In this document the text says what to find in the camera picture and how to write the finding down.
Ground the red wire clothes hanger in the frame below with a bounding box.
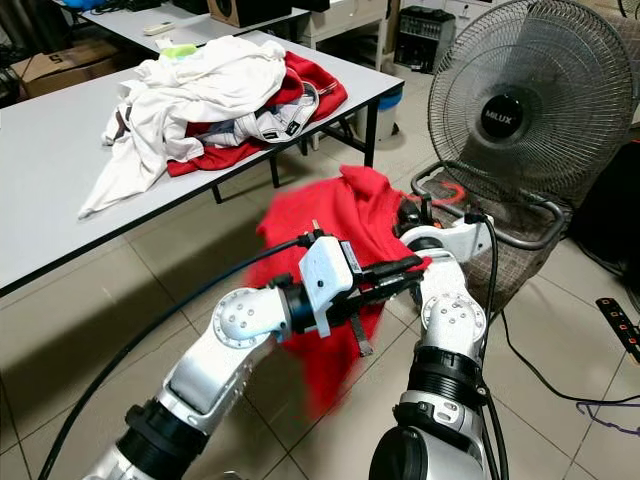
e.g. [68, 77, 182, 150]
[422, 180, 468, 206]

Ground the red garment with white label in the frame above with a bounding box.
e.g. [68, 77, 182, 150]
[253, 165, 426, 419]

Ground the checkered cushion metal chair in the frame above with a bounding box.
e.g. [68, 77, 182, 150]
[410, 160, 571, 311]

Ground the black standing fan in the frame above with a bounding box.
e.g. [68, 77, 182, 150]
[428, 0, 640, 206]

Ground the red jacket with white stripes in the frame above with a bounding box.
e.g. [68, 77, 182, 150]
[168, 50, 349, 178]

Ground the grey and white garment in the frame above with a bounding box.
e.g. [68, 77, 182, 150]
[210, 85, 326, 149]

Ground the black power strip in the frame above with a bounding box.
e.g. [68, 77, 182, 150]
[595, 297, 640, 366]

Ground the white crumpled garment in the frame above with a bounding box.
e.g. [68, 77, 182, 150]
[78, 38, 291, 219]

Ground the white table with black legs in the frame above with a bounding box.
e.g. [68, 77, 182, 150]
[0, 30, 406, 296]

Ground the wooden black speaker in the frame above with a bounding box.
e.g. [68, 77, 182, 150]
[208, 0, 296, 28]

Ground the white side table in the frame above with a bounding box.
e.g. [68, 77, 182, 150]
[80, 0, 316, 56]

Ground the small green item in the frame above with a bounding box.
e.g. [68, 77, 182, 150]
[160, 43, 199, 59]

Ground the brown cardboard box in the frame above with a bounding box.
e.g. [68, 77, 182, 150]
[10, 38, 126, 96]

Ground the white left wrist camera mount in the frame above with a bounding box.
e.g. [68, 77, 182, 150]
[298, 232, 363, 337]

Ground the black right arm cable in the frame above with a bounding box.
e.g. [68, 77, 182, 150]
[465, 210, 506, 311]

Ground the thin black floor cable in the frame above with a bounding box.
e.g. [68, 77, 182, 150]
[500, 310, 640, 436]

